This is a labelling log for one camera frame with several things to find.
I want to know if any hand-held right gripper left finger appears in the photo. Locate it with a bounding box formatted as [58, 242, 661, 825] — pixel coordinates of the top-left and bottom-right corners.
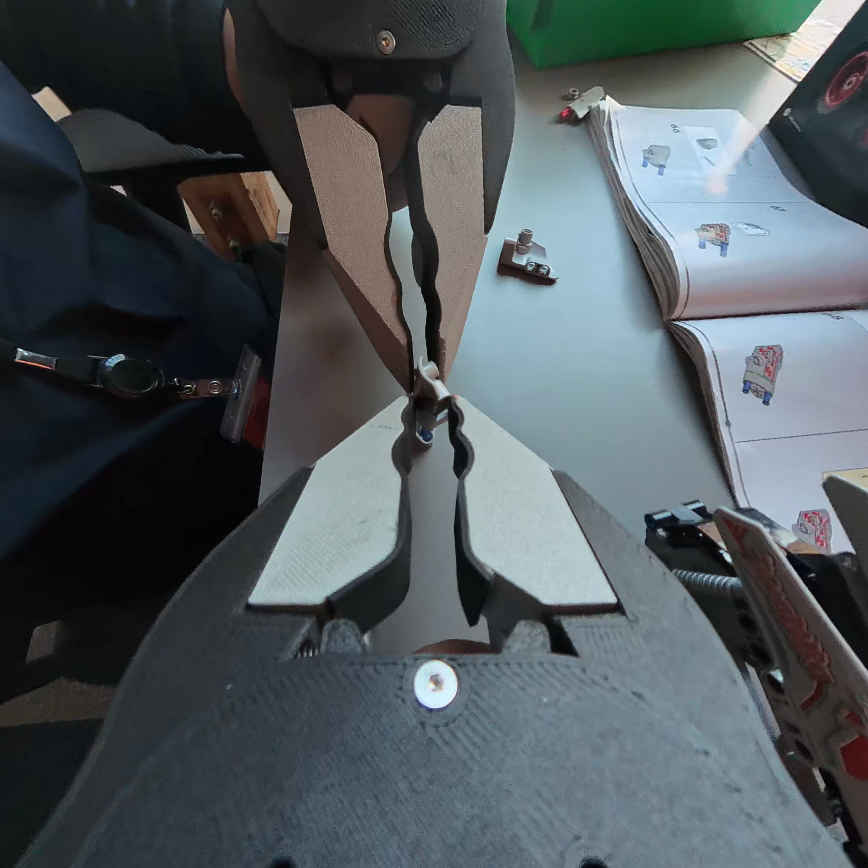
[246, 395, 416, 632]

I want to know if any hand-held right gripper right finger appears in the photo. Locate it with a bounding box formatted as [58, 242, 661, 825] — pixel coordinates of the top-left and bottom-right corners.
[446, 395, 620, 653]

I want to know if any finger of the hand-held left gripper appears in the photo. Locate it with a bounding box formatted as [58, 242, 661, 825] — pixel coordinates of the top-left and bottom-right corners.
[292, 102, 418, 396]
[409, 100, 488, 381]

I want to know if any small grey lego assembly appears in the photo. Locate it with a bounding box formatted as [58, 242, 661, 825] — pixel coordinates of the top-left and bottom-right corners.
[409, 358, 453, 446]

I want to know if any person's left forearm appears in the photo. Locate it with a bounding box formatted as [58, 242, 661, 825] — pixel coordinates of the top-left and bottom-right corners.
[0, 0, 235, 167]

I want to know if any grey lego piece red stud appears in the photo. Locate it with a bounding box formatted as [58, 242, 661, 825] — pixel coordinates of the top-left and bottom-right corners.
[560, 85, 606, 124]

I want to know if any large grey black lego model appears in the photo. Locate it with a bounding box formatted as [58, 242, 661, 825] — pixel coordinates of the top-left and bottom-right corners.
[644, 472, 868, 868]

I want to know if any lego instruction booklet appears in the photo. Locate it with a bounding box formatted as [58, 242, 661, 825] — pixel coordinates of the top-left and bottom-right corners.
[586, 95, 868, 553]

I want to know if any person's left hand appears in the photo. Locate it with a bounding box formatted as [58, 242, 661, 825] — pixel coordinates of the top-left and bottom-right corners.
[349, 94, 418, 212]

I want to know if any badge holder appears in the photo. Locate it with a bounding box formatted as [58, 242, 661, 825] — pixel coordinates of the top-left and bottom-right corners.
[218, 344, 274, 450]

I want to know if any black office chair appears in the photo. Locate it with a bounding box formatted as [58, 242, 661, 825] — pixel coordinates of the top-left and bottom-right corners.
[57, 108, 246, 231]

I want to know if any person's torso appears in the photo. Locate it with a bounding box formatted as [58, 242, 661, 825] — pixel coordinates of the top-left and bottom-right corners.
[0, 61, 286, 679]

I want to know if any green box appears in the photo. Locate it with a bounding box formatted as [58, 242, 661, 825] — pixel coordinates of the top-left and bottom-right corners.
[505, 0, 825, 70]

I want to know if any black badge reel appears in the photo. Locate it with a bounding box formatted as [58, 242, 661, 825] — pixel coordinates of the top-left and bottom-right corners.
[95, 351, 244, 402]

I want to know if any printed paper leaflet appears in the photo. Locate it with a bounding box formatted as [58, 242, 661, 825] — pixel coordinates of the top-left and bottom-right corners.
[742, 17, 838, 84]

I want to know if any black box red print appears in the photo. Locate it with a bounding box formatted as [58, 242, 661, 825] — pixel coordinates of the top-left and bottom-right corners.
[768, 0, 868, 228]

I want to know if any grey lego bracket piece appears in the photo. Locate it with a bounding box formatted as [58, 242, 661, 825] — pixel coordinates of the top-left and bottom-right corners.
[497, 229, 561, 284]

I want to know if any wooden frame piece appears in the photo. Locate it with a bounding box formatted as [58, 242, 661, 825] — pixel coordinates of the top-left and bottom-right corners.
[178, 171, 280, 262]

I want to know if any black lanyard strap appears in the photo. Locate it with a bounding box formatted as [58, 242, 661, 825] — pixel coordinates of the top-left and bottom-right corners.
[0, 338, 103, 384]

